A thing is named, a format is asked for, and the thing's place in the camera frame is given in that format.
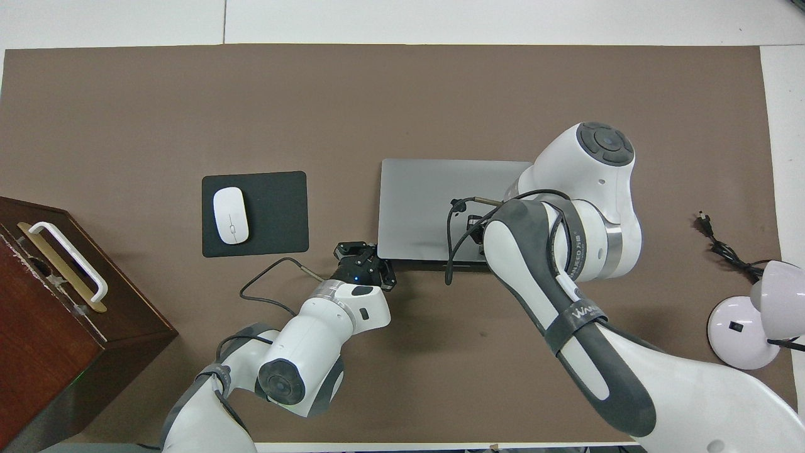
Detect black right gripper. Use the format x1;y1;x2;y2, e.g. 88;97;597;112
467;214;490;259

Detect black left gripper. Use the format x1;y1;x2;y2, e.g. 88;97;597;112
328;242;398;291

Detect grey aluminium laptop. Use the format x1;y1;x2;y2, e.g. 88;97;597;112
376;159;535;271

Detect black mouse pad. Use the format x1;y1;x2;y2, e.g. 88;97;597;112
201;171;310;258

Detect brown table mat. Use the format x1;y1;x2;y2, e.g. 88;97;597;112
0;44;801;444

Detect white computer mouse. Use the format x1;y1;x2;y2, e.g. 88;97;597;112
213;187;250;245

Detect white desk lamp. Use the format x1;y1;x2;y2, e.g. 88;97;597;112
707;260;805;371

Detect dark brown wooden box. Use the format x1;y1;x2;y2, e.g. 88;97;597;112
0;196;179;452

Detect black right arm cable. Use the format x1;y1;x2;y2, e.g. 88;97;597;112
445;189;570;287

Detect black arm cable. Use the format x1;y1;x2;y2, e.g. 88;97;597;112
239;257;328;315
445;189;570;287

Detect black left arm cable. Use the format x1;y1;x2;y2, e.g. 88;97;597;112
239;257;328;315

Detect black lamp power cable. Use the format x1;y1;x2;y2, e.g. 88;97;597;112
694;212;765;282

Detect white box handle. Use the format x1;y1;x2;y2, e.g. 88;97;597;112
28;221;109;303

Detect brass handle plate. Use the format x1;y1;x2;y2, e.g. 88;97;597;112
18;221;108;313

